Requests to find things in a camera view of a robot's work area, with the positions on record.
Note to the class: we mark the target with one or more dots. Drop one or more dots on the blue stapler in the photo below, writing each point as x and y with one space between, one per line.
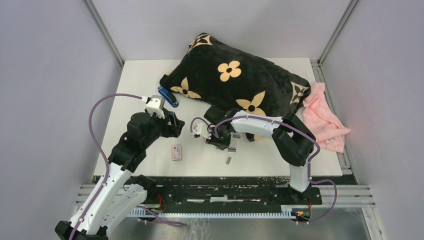
168 96

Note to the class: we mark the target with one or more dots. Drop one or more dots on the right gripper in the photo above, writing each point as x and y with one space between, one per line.
221 145

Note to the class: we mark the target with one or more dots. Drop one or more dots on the white cable duct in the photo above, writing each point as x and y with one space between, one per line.
286 213

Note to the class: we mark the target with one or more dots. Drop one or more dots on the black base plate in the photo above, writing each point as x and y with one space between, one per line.
229 195

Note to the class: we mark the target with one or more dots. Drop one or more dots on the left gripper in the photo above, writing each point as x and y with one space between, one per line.
174 129

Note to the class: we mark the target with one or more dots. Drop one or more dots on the black pillow with beige flowers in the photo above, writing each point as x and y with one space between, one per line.
228 78

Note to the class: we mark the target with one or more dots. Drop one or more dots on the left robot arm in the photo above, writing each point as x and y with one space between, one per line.
100 214

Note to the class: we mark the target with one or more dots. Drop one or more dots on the pink cloth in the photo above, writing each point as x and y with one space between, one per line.
322 122

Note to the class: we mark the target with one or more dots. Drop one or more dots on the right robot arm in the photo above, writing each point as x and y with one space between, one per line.
294 141

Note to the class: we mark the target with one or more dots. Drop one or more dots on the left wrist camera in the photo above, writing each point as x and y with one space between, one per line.
154 105

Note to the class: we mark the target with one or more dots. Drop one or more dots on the closed red white staple box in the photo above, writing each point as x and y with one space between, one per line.
176 153

